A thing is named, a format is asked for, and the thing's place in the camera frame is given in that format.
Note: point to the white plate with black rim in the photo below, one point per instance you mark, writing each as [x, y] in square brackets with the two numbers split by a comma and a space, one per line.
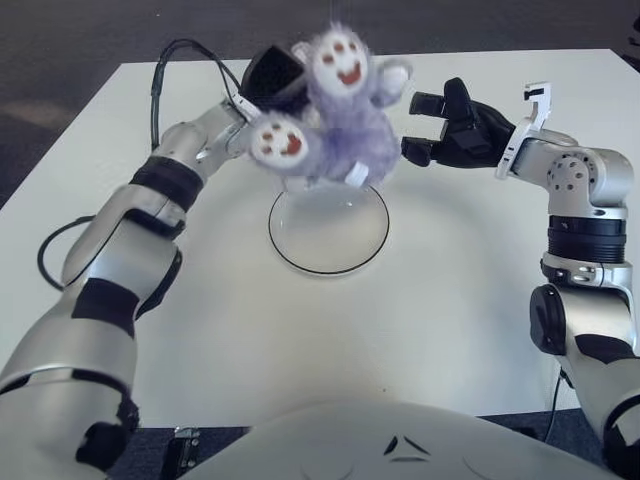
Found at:
[330, 235]

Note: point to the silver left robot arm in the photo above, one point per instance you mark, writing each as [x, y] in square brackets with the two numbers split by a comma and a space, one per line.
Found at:
[115, 240]

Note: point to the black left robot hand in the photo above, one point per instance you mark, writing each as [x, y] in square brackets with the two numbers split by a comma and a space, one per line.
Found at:
[270, 75]

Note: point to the grey robot torso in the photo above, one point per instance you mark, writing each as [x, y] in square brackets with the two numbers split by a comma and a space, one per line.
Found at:
[375, 440]

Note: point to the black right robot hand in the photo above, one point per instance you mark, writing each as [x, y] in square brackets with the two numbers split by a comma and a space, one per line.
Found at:
[475, 135]

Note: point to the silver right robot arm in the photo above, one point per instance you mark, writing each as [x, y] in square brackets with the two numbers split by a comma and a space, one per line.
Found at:
[585, 310]

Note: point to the purple plush bunny doll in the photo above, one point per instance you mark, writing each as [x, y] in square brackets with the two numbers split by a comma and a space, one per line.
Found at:
[350, 130]

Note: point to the black metal bracket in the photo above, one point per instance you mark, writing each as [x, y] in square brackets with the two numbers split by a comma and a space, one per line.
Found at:
[185, 447]

